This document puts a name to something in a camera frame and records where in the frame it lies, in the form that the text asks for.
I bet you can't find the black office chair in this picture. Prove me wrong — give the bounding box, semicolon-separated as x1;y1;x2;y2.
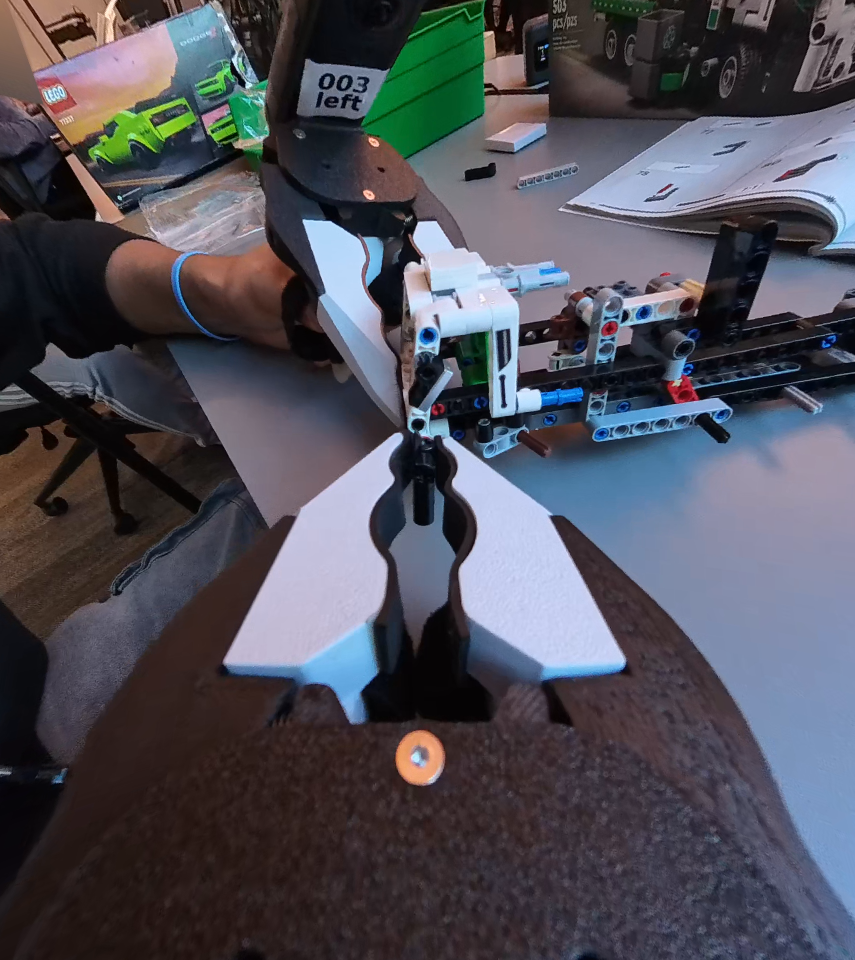
0;367;204;534

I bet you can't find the black lego pin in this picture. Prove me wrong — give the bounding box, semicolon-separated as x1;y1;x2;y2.
406;431;442;526

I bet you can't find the dark cloth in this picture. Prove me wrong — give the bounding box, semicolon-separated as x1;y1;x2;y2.
0;84;95;222

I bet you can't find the person's left forearm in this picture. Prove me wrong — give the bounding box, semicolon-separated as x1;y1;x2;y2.
0;212;245;406

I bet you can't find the bag of green lego pieces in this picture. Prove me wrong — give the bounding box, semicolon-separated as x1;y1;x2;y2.
228;78;271;170

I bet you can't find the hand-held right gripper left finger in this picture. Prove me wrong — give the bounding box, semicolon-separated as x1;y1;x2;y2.
222;431;417;725

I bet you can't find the black truck lego box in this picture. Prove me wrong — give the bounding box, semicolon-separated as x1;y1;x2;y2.
547;0;855;120

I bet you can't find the open instruction booklet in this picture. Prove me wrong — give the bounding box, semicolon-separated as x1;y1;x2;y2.
561;81;855;270

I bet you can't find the green plastic bin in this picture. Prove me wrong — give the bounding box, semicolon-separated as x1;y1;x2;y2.
363;0;487;159

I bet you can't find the lego truck chassis model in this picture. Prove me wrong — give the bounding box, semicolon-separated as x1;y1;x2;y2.
401;217;855;460

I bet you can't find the white lego plate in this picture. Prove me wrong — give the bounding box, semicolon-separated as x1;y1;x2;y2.
484;121;549;154

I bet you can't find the clear plastic bag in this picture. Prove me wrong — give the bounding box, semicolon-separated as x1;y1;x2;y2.
138;180;267;252

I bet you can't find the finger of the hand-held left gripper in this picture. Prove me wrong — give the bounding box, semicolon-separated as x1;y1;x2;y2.
298;217;408;430
405;219;472;264

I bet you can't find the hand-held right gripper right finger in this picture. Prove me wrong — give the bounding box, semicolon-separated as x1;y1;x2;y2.
418;435;628;723

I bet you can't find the grey lego beam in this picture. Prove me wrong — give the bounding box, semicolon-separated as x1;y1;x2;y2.
515;161;581;189

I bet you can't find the person's left hand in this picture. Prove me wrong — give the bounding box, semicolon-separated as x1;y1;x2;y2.
236;243;346;384

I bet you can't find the small grey display device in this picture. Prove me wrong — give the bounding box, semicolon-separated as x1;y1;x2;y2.
523;15;552;90

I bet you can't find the green car lego box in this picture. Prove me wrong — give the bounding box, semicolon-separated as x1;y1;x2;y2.
32;3;249;207

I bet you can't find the blue wristband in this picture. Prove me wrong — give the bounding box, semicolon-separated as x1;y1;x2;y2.
170;251;241;342

